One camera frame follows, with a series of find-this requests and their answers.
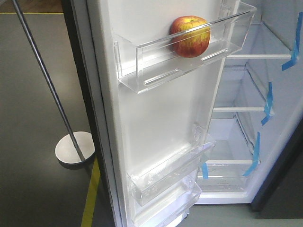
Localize silver stand with round base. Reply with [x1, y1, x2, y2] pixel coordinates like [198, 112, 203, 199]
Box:
[12, 0, 95, 165]

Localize clear lower door bin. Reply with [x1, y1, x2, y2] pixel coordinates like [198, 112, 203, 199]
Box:
[131, 175, 202, 227]

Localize clear door bin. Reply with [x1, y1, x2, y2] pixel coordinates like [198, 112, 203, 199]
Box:
[114, 0, 256, 94]
[127, 136, 216, 206]
[131, 175, 202, 227]

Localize clear middle door bin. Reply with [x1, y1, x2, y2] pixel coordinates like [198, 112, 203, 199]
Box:
[127, 136, 216, 206]

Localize clear upper door bin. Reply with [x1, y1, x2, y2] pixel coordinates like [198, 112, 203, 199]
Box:
[114, 0, 256, 94]

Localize dark grey fridge body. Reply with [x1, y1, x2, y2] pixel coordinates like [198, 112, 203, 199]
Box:
[185, 0, 303, 207]

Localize open fridge door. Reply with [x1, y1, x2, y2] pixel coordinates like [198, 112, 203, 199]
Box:
[60, 0, 258, 227]

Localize clear crisper drawer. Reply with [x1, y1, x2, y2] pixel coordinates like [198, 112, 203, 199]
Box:
[197, 160, 260, 192]

